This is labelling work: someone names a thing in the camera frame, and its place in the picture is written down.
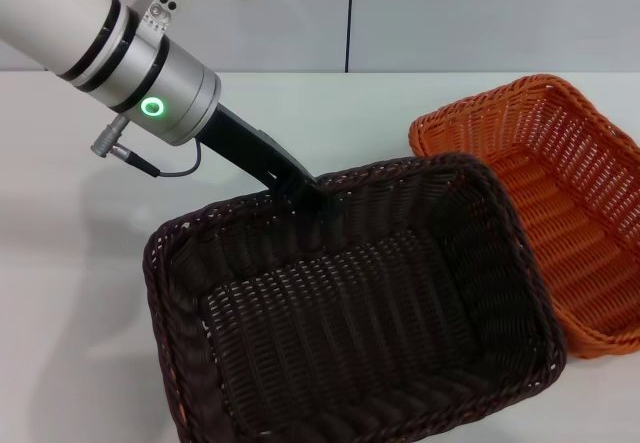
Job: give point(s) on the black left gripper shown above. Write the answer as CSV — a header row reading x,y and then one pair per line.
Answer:
x,y
245,148

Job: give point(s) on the silver camera mounting bracket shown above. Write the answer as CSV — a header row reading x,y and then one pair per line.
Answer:
x,y
159,13

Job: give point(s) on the orange woven basket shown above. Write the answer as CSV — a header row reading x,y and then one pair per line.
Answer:
x,y
575,213

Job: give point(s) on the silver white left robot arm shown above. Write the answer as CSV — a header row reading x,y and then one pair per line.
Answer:
x,y
100,48

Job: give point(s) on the dark brown woven basket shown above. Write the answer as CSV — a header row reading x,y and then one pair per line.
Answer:
x,y
350,323

